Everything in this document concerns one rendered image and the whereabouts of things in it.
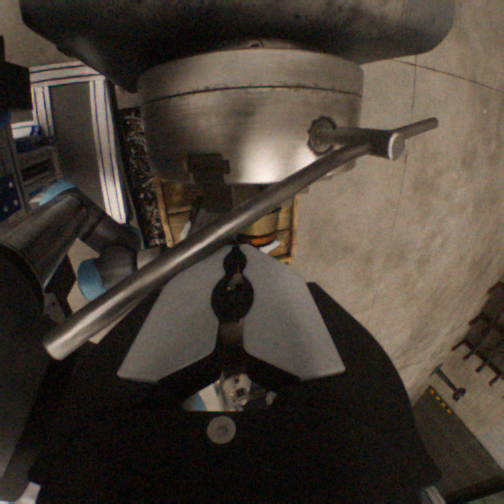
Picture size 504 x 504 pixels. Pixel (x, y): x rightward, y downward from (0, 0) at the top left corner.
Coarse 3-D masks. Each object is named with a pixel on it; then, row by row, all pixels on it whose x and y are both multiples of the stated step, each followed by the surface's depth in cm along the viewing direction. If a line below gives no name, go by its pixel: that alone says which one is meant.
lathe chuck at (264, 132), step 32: (192, 96) 20; (224, 96) 19; (256, 96) 19; (288, 96) 19; (320, 96) 20; (352, 96) 22; (160, 128) 23; (192, 128) 21; (224, 128) 20; (256, 128) 20; (288, 128) 21; (160, 160) 26; (256, 160) 22; (288, 160) 22; (352, 160) 27
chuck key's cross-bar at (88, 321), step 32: (416, 128) 18; (320, 160) 15; (288, 192) 13; (224, 224) 11; (160, 256) 10; (192, 256) 10; (128, 288) 9; (64, 320) 8; (96, 320) 8; (64, 352) 7
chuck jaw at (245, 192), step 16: (192, 160) 24; (208, 160) 23; (224, 160) 23; (208, 176) 24; (208, 192) 27; (224, 192) 26; (240, 192) 28; (256, 192) 34; (208, 208) 28; (224, 208) 27
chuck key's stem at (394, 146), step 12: (324, 132) 21; (336, 132) 19; (348, 132) 18; (360, 132) 17; (372, 132) 16; (384, 132) 16; (396, 132) 15; (336, 144) 20; (348, 144) 18; (384, 144) 15; (396, 144) 15; (384, 156) 16; (396, 156) 16
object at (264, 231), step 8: (280, 208) 39; (264, 216) 37; (272, 216) 38; (256, 224) 38; (264, 224) 38; (272, 224) 39; (248, 232) 39; (256, 232) 39; (264, 232) 39; (272, 232) 41; (240, 240) 41; (248, 240) 40; (256, 240) 40; (264, 240) 40; (272, 240) 42
